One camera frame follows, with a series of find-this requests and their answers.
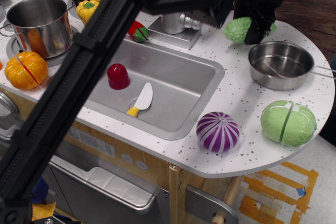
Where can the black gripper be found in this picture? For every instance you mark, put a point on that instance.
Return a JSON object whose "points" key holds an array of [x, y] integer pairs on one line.
{"points": [[262, 14]]}

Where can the green bumpy toy squash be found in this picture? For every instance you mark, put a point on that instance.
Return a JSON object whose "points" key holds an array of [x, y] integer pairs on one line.
{"points": [[236, 30]]}

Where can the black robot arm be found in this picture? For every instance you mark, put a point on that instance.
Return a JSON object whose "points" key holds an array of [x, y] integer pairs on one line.
{"points": [[34, 144]]}

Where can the small steel pan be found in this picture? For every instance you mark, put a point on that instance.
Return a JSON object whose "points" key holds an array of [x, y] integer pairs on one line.
{"points": [[283, 66]]}

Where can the tall steel pot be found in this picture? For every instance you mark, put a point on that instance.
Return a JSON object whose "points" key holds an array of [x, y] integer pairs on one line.
{"points": [[41, 26]]}

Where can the silver toy faucet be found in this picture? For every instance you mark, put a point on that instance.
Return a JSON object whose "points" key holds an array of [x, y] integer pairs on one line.
{"points": [[176, 29]]}

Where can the grey toy sink basin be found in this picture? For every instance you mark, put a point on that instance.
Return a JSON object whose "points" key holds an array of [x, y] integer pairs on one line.
{"points": [[182, 87]]}

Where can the green toy cabbage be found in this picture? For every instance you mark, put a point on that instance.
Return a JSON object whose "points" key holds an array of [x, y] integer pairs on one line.
{"points": [[288, 123]]}

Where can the purple striped toy onion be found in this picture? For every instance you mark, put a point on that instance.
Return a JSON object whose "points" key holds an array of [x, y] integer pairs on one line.
{"points": [[217, 132]]}

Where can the red toy chili pepper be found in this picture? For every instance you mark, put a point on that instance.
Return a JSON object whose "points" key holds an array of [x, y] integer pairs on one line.
{"points": [[138, 32]]}

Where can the white yellow toy knife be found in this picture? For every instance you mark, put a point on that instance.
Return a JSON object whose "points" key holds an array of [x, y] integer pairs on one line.
{"points": [[143, 101]]}

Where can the red toy tomato half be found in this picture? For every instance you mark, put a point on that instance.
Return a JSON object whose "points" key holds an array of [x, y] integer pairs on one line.
{"points": [[118, 77]]}

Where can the yellow toy bell pepper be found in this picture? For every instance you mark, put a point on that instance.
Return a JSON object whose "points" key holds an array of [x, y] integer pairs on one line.
{"points": [[86, 9]]}

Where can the grey toy dishwasher door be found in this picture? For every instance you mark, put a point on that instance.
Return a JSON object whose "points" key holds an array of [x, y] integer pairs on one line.
{"points": [[91, 190]]}

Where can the orange toy pumpkin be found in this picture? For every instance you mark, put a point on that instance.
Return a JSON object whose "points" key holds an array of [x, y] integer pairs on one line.
{"points": [[27, 70]]}

